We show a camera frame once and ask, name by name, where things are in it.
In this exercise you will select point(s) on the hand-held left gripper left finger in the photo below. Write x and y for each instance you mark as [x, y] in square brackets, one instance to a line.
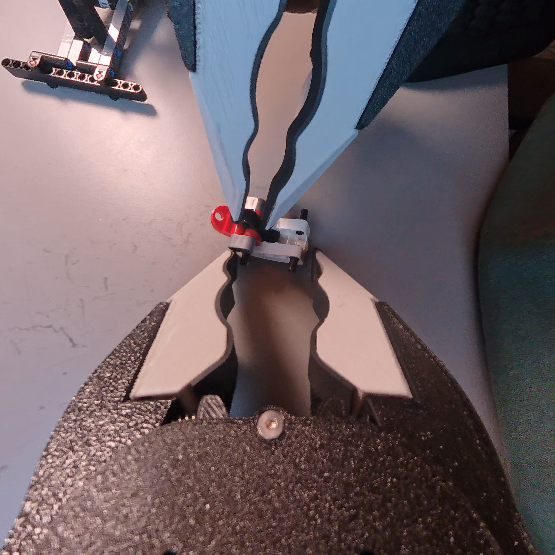
[182, 338]

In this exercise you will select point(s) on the green sweatshirt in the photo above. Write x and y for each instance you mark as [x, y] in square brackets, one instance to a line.
[520, 303]

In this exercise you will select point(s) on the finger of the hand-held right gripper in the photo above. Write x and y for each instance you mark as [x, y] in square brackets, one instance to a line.
[230, 95]
[347, 78]

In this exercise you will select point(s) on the red toy brick piece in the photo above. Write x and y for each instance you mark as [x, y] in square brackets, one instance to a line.
[232, 222]

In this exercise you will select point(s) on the grey desk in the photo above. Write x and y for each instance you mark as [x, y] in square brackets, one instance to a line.
[87, 260]

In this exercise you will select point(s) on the white toy brick piece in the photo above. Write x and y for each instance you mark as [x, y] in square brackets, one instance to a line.
[279, 241]

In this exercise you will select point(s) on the toy vehicle chassis build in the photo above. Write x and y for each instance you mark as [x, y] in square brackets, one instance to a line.
[78, 56]

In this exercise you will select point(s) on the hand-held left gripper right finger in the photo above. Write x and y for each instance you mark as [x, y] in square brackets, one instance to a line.
[360, 342]

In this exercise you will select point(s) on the black textured pad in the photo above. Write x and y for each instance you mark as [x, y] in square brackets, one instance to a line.
[477, 39]

